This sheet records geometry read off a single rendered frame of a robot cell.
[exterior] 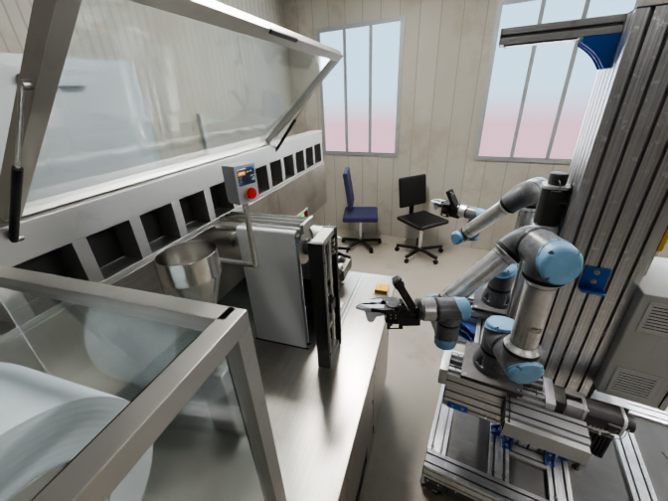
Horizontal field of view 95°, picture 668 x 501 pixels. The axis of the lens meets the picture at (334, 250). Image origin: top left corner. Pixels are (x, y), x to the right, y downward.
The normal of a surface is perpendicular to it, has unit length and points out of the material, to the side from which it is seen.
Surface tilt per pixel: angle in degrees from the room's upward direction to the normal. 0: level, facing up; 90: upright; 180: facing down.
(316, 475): 0
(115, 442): 0
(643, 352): 90
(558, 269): 83
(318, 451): 0
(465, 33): 90
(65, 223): 90
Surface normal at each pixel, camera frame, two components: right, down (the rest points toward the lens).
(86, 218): 0.95, 0.10
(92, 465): -0.04, -0.90
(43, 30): -0.31, 0.44
